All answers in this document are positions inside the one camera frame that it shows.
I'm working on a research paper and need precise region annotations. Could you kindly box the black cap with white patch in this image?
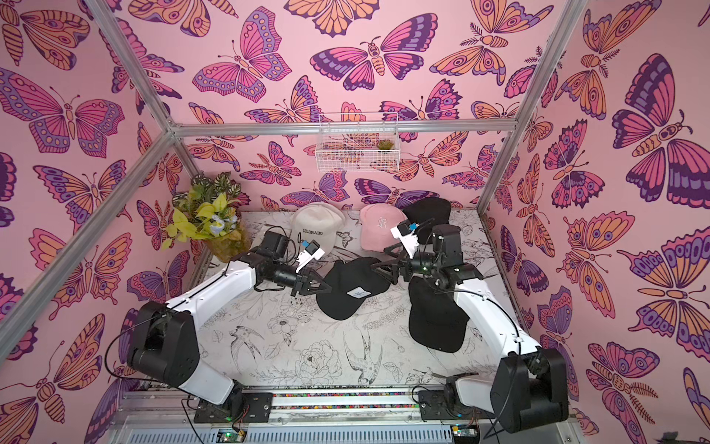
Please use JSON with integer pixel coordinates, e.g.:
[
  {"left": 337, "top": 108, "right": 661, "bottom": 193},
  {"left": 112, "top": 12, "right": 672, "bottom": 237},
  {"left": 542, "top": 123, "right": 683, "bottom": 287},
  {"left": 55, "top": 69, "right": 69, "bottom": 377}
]
[{"left": 316, "top": 257, "right": 391, "bottom": 321}]

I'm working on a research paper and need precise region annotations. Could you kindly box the aluminium corner post left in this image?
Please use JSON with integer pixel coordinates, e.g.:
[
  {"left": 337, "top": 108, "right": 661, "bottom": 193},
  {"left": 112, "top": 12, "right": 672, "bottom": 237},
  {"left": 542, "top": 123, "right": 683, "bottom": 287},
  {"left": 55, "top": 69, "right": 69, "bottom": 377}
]
[{"left": 85, "top": 0, "right": 200, "bottom": 177}]

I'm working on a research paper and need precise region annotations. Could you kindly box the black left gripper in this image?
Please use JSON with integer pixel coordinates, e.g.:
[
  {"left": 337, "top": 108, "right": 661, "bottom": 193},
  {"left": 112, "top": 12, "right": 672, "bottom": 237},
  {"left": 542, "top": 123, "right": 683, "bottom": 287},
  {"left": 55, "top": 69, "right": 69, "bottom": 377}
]
[{"left": 273, "top": 263, "right": 333, "bottom": 300}]

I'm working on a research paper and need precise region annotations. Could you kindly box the white wire basket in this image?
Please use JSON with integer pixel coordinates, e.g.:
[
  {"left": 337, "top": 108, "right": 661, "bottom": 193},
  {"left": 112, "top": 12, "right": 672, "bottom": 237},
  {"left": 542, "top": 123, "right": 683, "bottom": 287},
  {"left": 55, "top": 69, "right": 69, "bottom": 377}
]
[{"left": 312, "top": 112, "right": 401, "bottom": 173}]

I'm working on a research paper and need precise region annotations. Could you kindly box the small succulent in basket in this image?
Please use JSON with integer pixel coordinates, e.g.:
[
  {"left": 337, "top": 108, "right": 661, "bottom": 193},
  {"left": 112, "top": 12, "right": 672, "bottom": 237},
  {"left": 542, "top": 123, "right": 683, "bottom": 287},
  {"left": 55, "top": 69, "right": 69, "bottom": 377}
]
[{"left": 375, "top": 140, "right": 397, "bottom": 153}]

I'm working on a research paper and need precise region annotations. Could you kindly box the plain black cap front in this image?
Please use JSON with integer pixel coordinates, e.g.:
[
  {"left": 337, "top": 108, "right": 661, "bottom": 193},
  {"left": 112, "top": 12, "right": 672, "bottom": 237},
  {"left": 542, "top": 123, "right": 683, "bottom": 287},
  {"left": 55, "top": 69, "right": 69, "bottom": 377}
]
[{"left": 408, "top": 277, "right": 470, "bottom": 353}]

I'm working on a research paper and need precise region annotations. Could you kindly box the aluminium left side bar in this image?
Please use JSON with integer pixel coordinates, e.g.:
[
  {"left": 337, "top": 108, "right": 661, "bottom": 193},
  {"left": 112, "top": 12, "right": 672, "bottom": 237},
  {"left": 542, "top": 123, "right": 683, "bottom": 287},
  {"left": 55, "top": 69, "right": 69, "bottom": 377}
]
[{"left": 1, "top": 131, "right": 174, "bottom": 361}]

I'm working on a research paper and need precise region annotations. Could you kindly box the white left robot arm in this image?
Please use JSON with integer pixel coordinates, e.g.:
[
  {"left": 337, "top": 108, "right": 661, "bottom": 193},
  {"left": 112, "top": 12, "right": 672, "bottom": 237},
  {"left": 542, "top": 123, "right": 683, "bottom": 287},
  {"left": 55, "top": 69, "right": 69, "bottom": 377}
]
[{"left": 127, "top": 231, "right": 331, "bottom": 405}]

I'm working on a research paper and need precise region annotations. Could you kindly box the potted green plant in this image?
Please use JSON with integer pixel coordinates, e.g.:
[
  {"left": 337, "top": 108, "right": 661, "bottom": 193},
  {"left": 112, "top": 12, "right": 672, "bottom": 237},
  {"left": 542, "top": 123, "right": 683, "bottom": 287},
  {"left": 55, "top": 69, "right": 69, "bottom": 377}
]
[{"left": 161, "top": 171, "right": 251, "bottom": 263}]

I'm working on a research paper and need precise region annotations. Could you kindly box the plain black cap back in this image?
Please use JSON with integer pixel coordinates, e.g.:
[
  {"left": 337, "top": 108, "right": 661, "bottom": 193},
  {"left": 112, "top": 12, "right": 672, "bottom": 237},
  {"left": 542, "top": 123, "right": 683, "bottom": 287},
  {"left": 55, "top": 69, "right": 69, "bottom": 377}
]
[{"left": 403, "top": 197, "right": 451, "bottom": 245}]

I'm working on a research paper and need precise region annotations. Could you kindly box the pink cap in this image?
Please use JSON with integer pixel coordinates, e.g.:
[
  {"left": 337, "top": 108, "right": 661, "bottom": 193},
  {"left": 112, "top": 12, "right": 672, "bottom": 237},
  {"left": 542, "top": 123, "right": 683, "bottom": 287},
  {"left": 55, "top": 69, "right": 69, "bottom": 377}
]
[{"left": 360, "top": 203, "right": 406, "bottom": 252}]

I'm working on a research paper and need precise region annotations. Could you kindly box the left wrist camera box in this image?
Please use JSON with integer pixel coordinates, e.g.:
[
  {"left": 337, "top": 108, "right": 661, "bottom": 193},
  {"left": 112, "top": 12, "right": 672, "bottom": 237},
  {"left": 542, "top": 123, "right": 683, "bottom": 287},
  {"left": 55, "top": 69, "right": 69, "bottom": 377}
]
[{"left": 296, "top": 240, "right": 325, "bottom": 273}]

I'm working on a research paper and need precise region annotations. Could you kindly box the aluminium corner post right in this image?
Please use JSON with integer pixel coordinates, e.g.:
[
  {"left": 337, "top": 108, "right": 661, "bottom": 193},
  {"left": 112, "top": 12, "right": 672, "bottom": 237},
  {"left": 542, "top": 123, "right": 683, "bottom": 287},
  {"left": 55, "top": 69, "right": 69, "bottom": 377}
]
[{"left": 476, "top": 0, "right": 587, "bottom": 216}]

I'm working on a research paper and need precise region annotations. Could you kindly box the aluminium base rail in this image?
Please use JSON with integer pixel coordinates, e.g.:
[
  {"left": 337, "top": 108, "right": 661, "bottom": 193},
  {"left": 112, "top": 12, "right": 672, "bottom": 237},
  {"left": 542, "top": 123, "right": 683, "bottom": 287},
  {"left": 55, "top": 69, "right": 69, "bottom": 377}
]
[{"left": 106, "top": 386, "right": 586, "bottom": 443}]

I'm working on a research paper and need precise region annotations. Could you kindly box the plain black cap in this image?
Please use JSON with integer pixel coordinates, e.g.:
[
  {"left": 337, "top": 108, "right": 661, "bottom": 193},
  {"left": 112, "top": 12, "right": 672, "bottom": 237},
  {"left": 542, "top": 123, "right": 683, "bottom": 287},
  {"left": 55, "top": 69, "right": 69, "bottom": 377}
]
[
  {"left": 403, "top": 197, "right": 451, "bottom": 245},
  {"left": 408, "top": 277, "right": 470, "bottom": 353}
]

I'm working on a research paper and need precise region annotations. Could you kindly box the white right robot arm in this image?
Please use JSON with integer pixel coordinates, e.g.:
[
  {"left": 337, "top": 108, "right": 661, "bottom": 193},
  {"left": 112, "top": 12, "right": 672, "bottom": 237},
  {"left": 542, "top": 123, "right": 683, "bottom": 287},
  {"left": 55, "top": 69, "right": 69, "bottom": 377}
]
[{"left": 372, "top": 220, "right": 569, "bottom": 433}]

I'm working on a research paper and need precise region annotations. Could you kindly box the aluminium horizontal back bar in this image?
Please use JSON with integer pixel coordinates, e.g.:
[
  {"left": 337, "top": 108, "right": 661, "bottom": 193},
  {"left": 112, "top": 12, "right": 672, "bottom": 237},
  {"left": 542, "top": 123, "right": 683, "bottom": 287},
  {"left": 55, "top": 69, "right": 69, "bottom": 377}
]
[{"left": 172, "top": 120, "right": 517, "bottom": 138}]

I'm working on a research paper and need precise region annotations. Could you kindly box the white Colorado cap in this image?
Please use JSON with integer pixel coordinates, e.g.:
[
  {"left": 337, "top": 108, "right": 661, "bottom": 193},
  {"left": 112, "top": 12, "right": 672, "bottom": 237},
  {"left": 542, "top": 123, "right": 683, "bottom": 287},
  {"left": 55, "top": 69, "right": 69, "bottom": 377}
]
[{"left": 290, "top": 203, "right": 346, "bottom": 255}]

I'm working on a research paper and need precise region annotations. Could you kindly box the aluminium corner post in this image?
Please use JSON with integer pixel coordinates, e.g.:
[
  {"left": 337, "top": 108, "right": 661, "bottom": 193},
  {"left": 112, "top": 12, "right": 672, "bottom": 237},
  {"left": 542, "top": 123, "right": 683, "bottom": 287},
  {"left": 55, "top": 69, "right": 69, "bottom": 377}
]
[
  {"left": 85, "top": 0, "right": 200, "bottom": 177},
  {"left": 476, "top": 0, "right": 587, "bottom": 216}
]

